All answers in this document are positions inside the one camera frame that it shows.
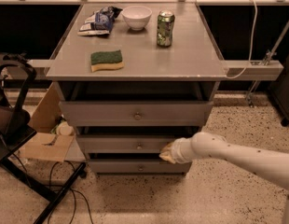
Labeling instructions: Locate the white ceramic bowl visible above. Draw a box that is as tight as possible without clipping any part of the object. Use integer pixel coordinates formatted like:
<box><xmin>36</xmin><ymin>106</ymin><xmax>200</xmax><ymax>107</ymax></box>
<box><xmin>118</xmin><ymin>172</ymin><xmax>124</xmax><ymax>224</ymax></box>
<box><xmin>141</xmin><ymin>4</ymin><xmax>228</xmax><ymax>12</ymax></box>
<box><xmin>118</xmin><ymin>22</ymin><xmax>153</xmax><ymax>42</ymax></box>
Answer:
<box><xmin>121</xmin><ymin>6</ymin><xmax>152</xmax><ymax>31</ymax></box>

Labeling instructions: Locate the black floor cable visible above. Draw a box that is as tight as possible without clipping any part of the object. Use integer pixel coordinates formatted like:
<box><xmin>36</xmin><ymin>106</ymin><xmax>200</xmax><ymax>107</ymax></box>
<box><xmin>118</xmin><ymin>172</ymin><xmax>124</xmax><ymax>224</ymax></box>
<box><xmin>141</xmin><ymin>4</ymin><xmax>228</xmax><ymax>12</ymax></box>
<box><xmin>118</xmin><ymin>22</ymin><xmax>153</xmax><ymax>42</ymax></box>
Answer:
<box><xmin>46</xmin><ymin>160</ymin><xmax>95</xmax><ymax>224</ymax></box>

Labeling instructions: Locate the grey bottom drawer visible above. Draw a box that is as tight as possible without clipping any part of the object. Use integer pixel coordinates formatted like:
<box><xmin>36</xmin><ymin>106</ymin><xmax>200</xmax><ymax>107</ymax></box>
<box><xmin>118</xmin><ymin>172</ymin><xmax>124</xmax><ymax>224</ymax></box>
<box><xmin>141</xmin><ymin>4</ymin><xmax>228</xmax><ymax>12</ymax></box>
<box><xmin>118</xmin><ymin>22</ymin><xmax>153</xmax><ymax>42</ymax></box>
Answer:
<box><xmin>88</xmin><ymin>153</ymin><xmax>191</xmax><ymax>174</ymax></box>

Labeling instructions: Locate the green soda can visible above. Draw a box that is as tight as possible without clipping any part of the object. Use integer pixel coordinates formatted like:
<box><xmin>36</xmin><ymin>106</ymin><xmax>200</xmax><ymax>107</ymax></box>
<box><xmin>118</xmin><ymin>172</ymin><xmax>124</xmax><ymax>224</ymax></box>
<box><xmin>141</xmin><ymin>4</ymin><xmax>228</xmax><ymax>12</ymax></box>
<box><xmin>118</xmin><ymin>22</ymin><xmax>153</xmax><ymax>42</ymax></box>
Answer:
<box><xmin>157</xmin><ymin>10</ymin><xmax>175</xmax><ymax>47</ymax></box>

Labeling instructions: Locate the green yellow sponge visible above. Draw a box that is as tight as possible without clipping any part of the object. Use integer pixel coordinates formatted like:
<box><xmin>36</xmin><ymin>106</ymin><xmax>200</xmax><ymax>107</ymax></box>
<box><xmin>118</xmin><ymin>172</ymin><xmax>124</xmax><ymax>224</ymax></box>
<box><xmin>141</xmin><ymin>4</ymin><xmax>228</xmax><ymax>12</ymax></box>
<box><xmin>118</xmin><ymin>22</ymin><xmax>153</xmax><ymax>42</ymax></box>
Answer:
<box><xmin>90</xmin><ymin>50</ymin><xmax>124</xmax><ymax>72</ymax></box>

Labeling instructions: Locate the black chair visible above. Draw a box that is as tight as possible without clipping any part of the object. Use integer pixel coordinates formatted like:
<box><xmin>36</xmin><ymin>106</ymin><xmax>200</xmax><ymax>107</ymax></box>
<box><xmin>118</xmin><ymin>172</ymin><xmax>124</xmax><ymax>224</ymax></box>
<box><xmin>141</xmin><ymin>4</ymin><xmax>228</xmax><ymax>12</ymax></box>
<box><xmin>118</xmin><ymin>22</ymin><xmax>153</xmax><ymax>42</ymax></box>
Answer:
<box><xmin>0</xmin><ymin>52</ymin><xmax>86</xmax><ymax>224</ymax></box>

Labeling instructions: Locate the grey drawer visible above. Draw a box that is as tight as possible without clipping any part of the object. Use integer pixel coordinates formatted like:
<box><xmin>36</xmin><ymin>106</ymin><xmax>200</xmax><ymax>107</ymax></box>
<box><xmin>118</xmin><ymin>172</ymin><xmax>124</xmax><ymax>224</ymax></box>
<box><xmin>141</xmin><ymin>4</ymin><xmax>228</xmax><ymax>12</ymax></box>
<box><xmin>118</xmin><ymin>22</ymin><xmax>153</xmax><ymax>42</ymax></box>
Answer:
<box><xmin>60</xmin><ymin>101</ymin><xmax>213</xmax><ymax>127</ymax></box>
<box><xmin>88</xmin><ymin>153</ymin><xmax>191</xmax><ymax>174</ymax></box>
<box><xmin>75</xmin><ymin>126</ymin><xmax>201</xmax><ymax>155</ymax></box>

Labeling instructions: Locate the white plastic roll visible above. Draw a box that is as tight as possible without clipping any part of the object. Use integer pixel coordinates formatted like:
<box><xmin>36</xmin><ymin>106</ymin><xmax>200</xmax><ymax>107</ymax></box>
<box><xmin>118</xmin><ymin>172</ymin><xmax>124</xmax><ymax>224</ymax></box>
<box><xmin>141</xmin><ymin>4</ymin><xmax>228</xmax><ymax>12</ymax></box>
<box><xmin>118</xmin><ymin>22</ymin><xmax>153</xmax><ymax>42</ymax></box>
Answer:
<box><xmin>56</xmin><ymin>121</ymin><xmax>74</xmax><ymax>136</ymax></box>

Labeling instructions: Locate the cardboard box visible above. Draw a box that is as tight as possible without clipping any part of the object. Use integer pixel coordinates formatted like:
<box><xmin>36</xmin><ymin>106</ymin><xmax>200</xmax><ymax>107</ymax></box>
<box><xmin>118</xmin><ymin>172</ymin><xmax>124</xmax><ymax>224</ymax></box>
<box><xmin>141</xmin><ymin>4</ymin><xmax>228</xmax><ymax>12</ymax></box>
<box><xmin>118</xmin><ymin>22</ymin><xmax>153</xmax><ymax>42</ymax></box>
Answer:
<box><xmin>20</xmin><ymin>84</ymin><xmax>75</xmax><ymax>161</ymax></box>

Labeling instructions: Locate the grey drawer cabinet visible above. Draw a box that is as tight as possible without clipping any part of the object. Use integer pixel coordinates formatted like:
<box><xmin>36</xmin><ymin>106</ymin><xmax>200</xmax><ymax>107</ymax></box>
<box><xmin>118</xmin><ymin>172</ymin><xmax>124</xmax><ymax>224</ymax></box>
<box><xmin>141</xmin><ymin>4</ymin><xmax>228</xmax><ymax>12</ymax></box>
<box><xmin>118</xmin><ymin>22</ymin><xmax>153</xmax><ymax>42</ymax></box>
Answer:
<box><xmin>45</xmin><ymin>2</ymin><xmax>228</xmax><ymax>175</ymax></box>

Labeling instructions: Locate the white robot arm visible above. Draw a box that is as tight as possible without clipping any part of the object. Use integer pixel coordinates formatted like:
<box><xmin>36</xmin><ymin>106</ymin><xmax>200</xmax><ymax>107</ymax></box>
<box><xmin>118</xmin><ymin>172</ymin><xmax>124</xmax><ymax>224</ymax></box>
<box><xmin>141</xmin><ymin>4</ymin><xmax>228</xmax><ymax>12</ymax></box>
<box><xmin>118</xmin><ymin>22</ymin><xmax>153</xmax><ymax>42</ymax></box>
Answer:
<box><xmin>159</xmin><ymin>132</ymin><xmax>289</xmax><ymax>224</ymax></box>

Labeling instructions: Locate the white cable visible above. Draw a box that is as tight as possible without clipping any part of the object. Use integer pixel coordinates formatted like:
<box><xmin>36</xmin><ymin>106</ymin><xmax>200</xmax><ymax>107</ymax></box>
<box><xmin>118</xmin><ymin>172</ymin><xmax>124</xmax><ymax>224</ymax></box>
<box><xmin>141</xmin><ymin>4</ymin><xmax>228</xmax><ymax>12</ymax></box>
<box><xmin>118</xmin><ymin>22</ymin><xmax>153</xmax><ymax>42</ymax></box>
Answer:
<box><xmin>224</xmin><ymin>0</ymin><xmax>258</xmax><ymax>80</ymax></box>

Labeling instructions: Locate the metal clamp rod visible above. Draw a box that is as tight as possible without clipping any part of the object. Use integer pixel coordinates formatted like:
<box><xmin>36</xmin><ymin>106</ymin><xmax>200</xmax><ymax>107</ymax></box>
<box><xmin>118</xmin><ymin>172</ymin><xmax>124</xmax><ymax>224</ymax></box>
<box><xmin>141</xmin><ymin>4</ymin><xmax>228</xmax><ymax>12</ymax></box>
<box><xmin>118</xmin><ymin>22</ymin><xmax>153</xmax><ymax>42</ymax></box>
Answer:
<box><xmin>245</xmin><ymin>20</ymin><xmax>289</xmax><ymax>107</ymax></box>

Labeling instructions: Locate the dark cabinet at right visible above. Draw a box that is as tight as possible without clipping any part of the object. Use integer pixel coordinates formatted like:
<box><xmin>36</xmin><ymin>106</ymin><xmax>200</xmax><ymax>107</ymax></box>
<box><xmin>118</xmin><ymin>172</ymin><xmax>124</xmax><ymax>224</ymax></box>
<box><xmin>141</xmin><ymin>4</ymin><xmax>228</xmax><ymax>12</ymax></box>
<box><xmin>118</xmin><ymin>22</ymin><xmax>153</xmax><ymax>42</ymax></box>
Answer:
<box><xmin>269</xmin><ymin>54</ymin><xmax>289</xmax><ymax>126</ymax></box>

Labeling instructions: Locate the grey top drawer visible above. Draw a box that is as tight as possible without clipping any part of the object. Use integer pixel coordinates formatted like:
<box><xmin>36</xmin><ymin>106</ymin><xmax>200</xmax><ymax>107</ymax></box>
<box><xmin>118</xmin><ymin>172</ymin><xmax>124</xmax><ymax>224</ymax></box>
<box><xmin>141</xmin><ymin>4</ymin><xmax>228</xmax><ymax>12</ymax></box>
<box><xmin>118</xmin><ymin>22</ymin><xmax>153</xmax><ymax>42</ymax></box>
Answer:
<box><xmin>60</xmin><ymin>101</ymin><xmax>213</xmax><ymax>127</ymax></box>

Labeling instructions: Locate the grey horizontal rail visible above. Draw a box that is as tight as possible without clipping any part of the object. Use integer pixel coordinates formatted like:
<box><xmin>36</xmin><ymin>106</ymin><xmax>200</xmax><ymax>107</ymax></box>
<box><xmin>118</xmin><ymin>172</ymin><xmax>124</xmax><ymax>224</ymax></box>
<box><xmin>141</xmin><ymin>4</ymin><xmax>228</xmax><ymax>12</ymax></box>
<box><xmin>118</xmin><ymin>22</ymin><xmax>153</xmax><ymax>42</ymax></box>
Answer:
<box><xmin>29</xmin><ymin>60</ymin><xmax>283</xmax><ymax>81</ymax></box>

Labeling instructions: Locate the blue chip bag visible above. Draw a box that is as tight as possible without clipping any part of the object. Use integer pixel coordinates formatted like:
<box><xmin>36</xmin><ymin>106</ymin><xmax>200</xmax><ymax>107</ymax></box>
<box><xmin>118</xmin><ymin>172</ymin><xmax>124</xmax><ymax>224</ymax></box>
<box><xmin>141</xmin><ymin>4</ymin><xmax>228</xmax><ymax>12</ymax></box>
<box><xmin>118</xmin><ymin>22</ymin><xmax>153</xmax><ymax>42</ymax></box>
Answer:
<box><xmin>77</xmin><ymin>7</ymin><xmax>122</xmax><ymax>36</ymax></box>

